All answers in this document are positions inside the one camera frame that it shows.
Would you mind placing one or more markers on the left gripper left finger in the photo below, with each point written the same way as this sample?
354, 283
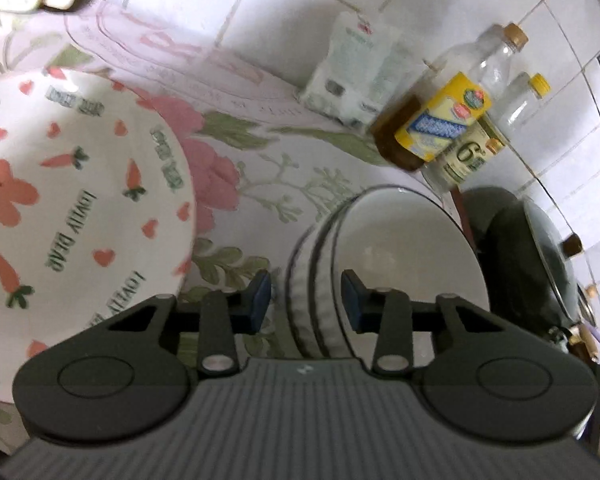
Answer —
222, 316

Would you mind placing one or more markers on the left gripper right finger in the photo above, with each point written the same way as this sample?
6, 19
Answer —
388, 315

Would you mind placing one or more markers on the white bowl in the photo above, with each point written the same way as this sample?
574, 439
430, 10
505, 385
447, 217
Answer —
321, 291
296, 300
397, 238

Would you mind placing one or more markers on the rabbit carrot patterned plate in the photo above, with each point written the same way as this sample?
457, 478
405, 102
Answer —
97, 208

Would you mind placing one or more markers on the black pot with glass lid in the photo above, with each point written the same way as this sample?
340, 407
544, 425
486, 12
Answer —
525, 261

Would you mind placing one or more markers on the floral table cloth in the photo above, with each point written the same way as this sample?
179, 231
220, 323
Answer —
263, 168

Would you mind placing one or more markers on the cooking wine bottle orange cap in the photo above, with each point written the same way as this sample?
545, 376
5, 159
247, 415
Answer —
459, 87

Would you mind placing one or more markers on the vinegar bottle yellow cap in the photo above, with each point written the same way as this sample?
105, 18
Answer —
489, 135

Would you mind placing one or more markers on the white salt bag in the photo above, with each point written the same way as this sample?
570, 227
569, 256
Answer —
367, 63

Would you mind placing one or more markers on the wooden pan handle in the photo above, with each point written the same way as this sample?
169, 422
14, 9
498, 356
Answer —
582, 343

